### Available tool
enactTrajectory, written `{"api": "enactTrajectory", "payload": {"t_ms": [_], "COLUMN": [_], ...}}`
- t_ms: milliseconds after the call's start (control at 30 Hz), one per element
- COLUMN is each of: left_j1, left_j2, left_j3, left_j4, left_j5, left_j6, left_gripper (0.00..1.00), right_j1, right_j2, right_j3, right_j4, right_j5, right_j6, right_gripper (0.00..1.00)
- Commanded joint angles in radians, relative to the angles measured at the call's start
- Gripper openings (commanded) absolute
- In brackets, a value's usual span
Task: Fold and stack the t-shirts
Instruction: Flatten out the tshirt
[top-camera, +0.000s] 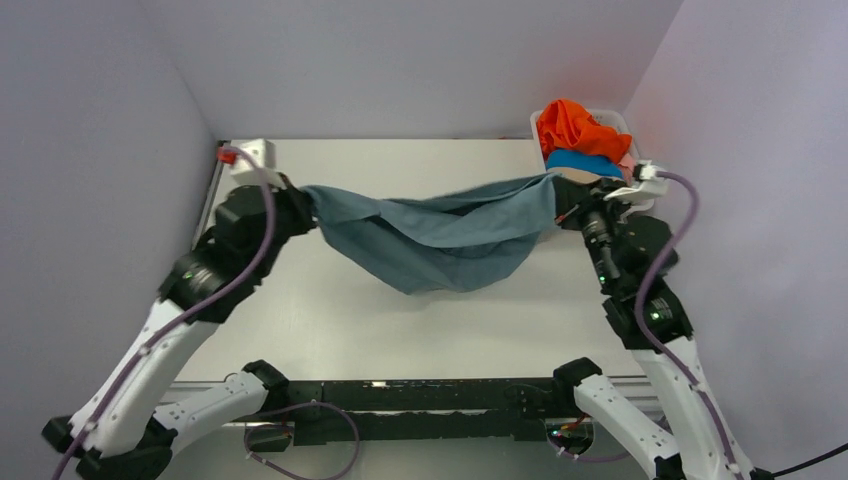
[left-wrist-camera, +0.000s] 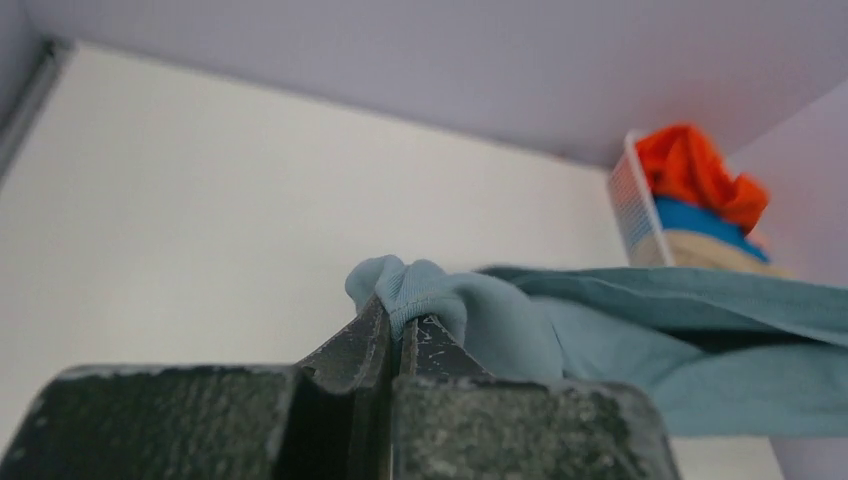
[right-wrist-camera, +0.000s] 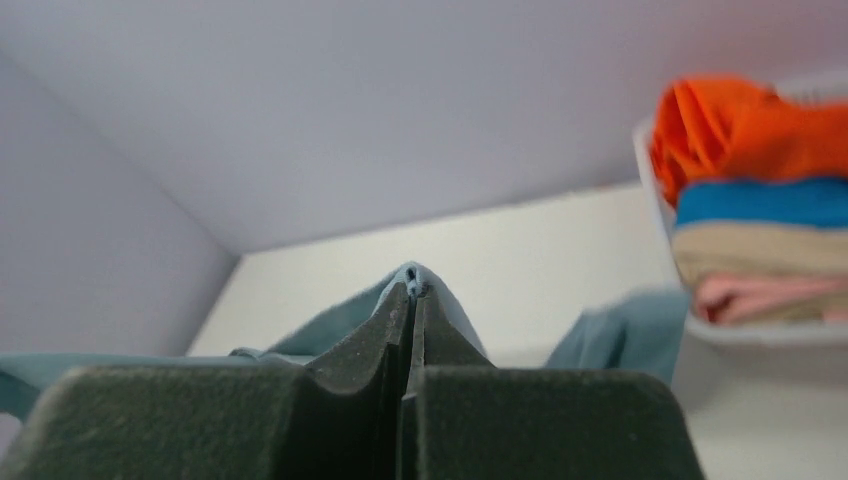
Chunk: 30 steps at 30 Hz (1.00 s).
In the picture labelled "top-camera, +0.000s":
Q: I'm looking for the white plastic basket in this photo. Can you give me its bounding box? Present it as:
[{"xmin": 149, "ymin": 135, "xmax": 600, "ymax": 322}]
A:
[{"xmin": 529, "ymin": 108, "xmax": 657, "ymax": 216}]

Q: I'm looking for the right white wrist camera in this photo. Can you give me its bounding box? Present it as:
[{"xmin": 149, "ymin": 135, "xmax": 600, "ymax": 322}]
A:
[{"xmin": 603, "ymin": 160, "xmax": 669, "ymax": 204}]

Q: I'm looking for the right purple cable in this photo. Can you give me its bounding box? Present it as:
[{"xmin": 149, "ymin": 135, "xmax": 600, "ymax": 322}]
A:
[{"xmin": 545, "ymin": 169, "xmax": 743, "ymax": 480}]

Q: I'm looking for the bright blue t-shirt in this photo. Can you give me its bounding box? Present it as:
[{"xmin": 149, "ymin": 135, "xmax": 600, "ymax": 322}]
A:
[{"xmin": 545, "ymin": 149, "xmax": 623, "ymax": 180}]

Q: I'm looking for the teal grey t-shirt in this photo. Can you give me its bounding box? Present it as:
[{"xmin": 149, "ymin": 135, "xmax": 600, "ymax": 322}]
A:
[{"xmin": 302, "ymin": 174, "xmax": 557, "ymax": 295}]

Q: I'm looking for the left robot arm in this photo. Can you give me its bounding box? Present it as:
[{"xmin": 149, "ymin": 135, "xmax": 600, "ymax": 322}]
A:
[{"xmin": 42, "ymin": 173, "xmax": 314, "ymax": 479}]

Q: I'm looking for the black power cable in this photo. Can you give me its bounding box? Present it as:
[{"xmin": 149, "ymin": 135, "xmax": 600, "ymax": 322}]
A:
[{"xmin": 768, "ymin": 442, "xmax": 848, "ymax": 480}]

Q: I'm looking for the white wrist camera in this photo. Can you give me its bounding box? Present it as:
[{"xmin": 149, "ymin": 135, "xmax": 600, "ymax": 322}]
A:
[
  {"xmin": 217, "ymin": 139, "xmax": 285, "ymax": 188},
  {"xmin": 603, "ymin": 160, "xmax": 669, "ymax": 204}
]

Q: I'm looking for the beige folded t-shirt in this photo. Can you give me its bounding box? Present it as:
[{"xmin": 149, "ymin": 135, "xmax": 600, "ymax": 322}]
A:
[{"xmin": 550, "ymin": 167, "xmax": 602, "ymax": 185}]

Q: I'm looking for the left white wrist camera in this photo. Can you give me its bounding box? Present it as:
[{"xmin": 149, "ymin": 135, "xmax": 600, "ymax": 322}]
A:
[{"xmin": 217, "ymin": 139, "xmax": 285, "ymax": 188}]

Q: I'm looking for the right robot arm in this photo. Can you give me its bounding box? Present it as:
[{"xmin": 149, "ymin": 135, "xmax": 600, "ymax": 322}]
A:
[{"xmin": 550, "ymin": 168, "xmax": 774, "ymax": 479}]

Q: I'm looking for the aluminium frame rail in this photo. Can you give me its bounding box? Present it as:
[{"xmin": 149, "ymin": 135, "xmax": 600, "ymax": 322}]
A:
[{"xmin": 152, "ymin": 374, "xmax": 670, "ymax": 480}]

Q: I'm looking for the orange t-shirt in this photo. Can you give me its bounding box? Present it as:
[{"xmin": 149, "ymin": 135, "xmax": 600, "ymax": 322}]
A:
[{"xmin": 534, "ymin": 99, "xmax": 632, "ymax": 164}]

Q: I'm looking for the pink folded t-shirt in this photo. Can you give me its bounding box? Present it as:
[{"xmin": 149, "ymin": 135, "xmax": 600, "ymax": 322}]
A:
[{"xmin": 617, "ymin": 153, "xmax": 637, "ymax": 184}]

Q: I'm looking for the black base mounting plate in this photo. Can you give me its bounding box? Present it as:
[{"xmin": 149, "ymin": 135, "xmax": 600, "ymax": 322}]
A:
[{"xmin": 245, "ymin": 378, "xmax": 595, "ymax": 453}]

